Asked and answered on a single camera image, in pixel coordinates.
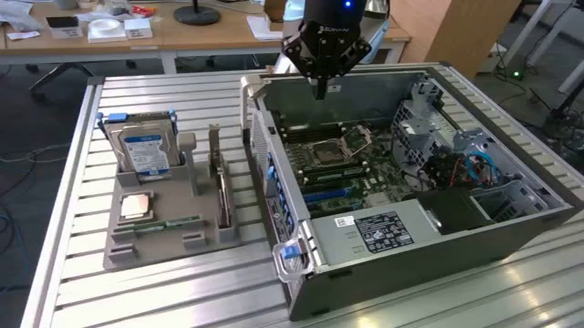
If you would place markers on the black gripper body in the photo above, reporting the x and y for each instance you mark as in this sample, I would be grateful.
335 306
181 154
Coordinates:
330 34

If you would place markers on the black graphics card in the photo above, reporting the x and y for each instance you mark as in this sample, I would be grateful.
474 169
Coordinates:
223 191

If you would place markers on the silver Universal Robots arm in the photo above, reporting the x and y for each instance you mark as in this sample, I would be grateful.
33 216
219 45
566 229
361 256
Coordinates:
291 12

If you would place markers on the stack of white papers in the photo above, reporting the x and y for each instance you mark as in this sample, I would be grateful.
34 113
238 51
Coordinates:
264 29

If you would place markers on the brown cardboard box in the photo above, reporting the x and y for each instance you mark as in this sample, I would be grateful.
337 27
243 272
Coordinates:
274 10

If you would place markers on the black round lamp base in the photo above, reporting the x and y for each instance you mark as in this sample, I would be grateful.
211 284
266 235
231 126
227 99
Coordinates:
196 15

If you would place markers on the metal socket cover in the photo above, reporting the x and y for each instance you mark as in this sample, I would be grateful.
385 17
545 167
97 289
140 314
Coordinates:
355 140

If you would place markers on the wooden cabinet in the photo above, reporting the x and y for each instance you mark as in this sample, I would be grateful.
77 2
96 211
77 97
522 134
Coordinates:
478 34

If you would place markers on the silver metal drive cage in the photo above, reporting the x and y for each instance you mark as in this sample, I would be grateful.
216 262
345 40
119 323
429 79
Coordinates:
419 136

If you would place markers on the CPU socket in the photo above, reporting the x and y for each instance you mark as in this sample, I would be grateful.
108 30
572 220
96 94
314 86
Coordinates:
326 153

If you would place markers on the white device by cabinet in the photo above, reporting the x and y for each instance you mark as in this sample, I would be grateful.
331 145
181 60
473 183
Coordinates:
496 58

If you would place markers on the plain white box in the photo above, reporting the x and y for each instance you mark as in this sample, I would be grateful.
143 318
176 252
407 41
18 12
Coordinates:
137 29

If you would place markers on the small red items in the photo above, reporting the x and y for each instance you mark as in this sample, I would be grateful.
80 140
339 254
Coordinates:
141 12

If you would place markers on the green motherboard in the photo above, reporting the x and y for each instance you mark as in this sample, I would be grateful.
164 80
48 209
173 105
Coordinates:
387 182

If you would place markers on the blue expansion slot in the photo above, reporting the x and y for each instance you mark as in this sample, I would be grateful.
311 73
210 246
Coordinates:
329 194

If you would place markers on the white tape roll on box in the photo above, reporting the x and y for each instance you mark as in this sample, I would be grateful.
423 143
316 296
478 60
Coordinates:
105 29

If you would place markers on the small silver chipset heatsink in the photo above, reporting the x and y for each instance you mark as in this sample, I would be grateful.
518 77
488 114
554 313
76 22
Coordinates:
375 199

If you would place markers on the hard disk with blue caddy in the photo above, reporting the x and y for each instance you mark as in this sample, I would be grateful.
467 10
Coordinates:
141 153

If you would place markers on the black stand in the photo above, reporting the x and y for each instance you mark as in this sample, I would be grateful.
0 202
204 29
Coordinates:
562 112

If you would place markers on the wooden desk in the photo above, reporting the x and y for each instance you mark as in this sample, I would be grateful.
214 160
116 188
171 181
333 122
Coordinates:
68 44

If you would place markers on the white box with black top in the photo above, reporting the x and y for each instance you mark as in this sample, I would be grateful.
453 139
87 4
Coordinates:
64 27

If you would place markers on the grey plastic parts rack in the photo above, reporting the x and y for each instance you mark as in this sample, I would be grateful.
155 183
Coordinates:
181 205

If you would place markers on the black office chair base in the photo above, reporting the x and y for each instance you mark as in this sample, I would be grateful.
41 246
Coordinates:
59 70

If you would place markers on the grey cup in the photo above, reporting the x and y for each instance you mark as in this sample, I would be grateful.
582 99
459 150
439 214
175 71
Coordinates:
65 4

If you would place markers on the silver disk bay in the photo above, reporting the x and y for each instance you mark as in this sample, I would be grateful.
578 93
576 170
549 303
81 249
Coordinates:
524 198

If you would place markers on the grey power supply unit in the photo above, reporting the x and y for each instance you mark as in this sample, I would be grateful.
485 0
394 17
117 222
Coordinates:
337 246

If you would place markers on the CPU chip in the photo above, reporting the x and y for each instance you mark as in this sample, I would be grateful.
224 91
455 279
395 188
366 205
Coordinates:
135 206

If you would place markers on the blue case release latch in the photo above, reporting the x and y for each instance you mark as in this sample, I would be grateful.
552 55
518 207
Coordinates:
288 253

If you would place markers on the green RAM stick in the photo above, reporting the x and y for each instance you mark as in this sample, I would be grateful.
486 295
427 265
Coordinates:
155 226

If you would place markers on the red and white card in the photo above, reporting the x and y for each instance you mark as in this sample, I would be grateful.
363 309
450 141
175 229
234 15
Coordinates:
22 35

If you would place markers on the clear plastic bags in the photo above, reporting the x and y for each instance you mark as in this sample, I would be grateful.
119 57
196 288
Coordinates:
17 13

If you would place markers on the open grey PC case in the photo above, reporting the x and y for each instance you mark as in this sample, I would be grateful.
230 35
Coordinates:
410 273

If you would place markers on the white table frame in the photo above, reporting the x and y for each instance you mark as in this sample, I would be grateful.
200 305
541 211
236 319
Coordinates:
542 34

